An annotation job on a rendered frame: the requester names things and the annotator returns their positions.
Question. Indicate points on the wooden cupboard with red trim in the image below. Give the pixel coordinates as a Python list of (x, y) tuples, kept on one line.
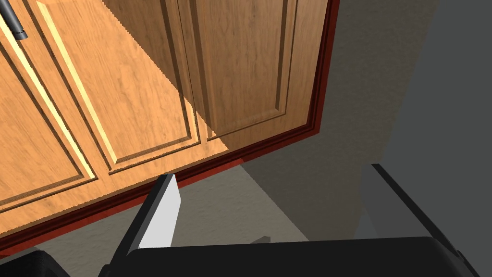
[(127, 184)]

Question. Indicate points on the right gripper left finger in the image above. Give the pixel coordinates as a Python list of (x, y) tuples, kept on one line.
[(163, 215)]

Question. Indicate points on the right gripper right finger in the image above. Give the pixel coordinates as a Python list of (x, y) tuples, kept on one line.
[(388, 215)]

